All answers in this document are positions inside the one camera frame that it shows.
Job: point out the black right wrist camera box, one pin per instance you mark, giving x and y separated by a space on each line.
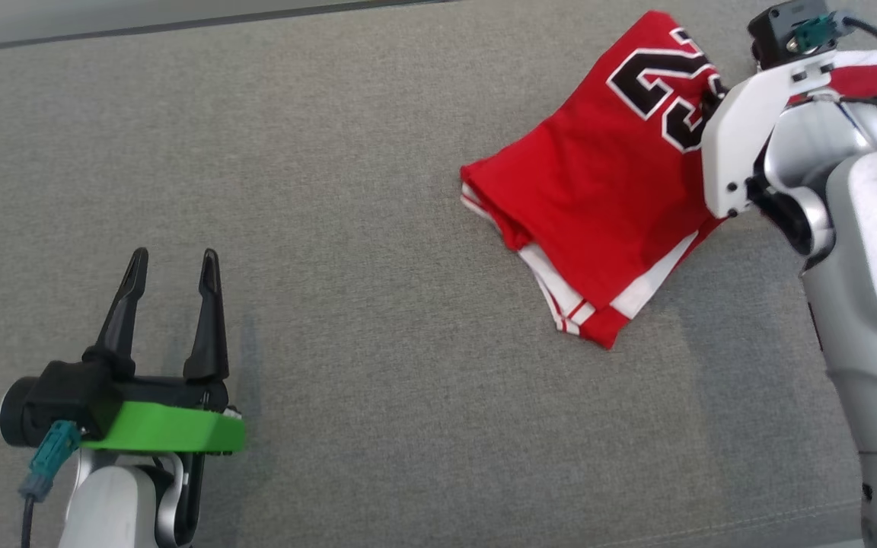
777 30

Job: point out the red white basketball jersey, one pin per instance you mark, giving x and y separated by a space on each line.
598 175

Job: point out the red white-striped shorts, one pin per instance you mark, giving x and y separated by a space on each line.
872 80

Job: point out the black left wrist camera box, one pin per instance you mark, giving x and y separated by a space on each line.
58 399

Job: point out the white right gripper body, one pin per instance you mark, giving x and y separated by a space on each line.
735 137

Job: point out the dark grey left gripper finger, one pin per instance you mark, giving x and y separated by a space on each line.
122 327
208 327

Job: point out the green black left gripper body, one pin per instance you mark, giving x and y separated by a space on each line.
172 430

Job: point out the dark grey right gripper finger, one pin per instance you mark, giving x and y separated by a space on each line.
714 97

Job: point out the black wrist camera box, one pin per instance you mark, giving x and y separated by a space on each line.
777 30
58 399

